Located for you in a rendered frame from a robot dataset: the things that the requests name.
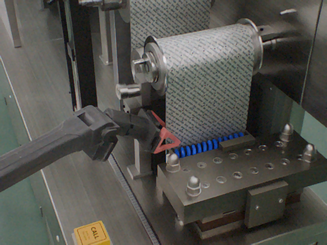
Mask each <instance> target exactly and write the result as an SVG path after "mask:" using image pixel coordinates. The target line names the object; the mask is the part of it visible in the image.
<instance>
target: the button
mask: <svg viewBox="0 0 327 245"><path fill-rule="evenodd" d="M74 235H75V238H76V241H77V244H78V245H110V239H109V236H108V234H107V232H106V229H105V227H104V225H103V222H102V221H98V222H96V223H92V224H88V225H85V226H82V227H77V228H75V229H74Z"/></svg>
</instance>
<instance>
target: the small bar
mask: <svg viewBox="0 0 327 245"><path fill-rule="evenodd" d="M254 144H255V138H254V137H253V136H252V135H251V134H249V135H245V136H242V137H238V138H234V139H230V140H225V141H221V142H219V145H218V148H219V149H220V151H221V152H222V153H225V152H229V151H232V150H236V149H240V148H243V147H247V146H251V145H254Z"/></svg>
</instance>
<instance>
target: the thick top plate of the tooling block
mask: <svg viewBox="0 0 327 245"><path fill-rule="evenodd" d="M280 134H281V131H280V132H277V133H273V134H269V135H265V136H261V137H258V138H255V144H254V145H251V146H247V147H243V148H240V149H236V150H232V151H229V152H225V153H222V152H221V151H220V149H219V148H218V149H214V150H210V151H206V152H203V153H199V154H195V155H191V156H187V157H183V158H180V159H179V161H180V168H181V169H180V171H179V172H177V173H170V172H168V171H167V170H166V166H167V163H166V162H165V163H161V164H158V183H159V185H160V187H161V188H162V190H163V191H164V194H165V195H166V197H167V198H168V200H169V202H170V203H171V205H172V206H173V208H174V210H175V211H176V213H177V214H178V216H179V218H180V219H181V220H182V222H183V224H184V225H185V224H188V223H191V222H194V221H197V220H200V219H203V218H206V217H209V216H213V215H216V214H219V213H223V212H226V211H229V210H233V209H236V208H239V207H243V206H245V205H246V202H247V193H248V190H250V189H253V188H257V187H260V186H264V185H267V184H270V183H274V182H277V181H280V180H285V181H286V183H287V184H288V189H287V192H292V191H294V190H297V189H301V188H304V187H307V186H311V185H314V184H317V183H321V182H324V181H327V159H326V158H325V157H324V156H323V155H321V154H320V153H319V151H318V150H316V153H317V157H316V158H317V160H316V162H314V163H307V162H305V161H303V160H302V159H301V155H302V154H303V150H304V149H305V146H306V145H308V144H309V143H308V142H307V141H306V140H305V139H304V138H303V137H301V136H300V135H299V133H298V132H296V131H295V130H293V137H294V138H293V141H290V142H286V141H282V140H281V139H280V138H279V135H280ZM193 175H195V176H197V177H198V178H199V180H200V189H201V194H200V195H199V196H196V197H191V196H189V195H188V194H187V193H186V192H185V189H186V188H187V184H188V180H189V178H190V177H191V176H193Z"/></svg>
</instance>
